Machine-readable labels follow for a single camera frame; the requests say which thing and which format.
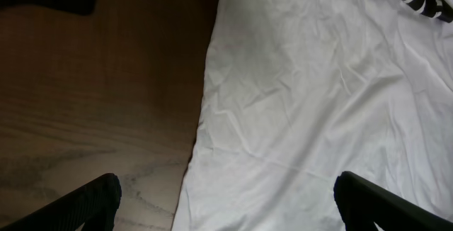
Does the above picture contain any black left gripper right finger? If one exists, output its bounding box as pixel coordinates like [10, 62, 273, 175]
[333, 171, 452, 231]

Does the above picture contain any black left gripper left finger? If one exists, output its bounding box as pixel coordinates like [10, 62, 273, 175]
[1, 173, 122, 231]

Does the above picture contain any white printed t-shirt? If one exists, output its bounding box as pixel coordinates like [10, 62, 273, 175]
[173, 0, 452, 230]

